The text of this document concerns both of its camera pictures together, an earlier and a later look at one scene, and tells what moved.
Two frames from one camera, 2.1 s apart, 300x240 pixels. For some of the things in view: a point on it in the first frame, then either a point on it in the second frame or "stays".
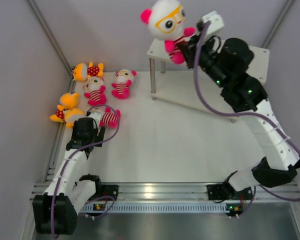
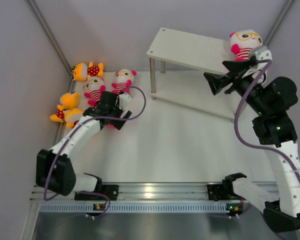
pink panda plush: [123, 78] stays
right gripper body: [208, 55] to [242, 80]
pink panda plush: [95, 90] stays
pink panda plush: [166, 21] to [242, 42]
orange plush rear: [81, 72] stays
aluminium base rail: [189, 193] stays
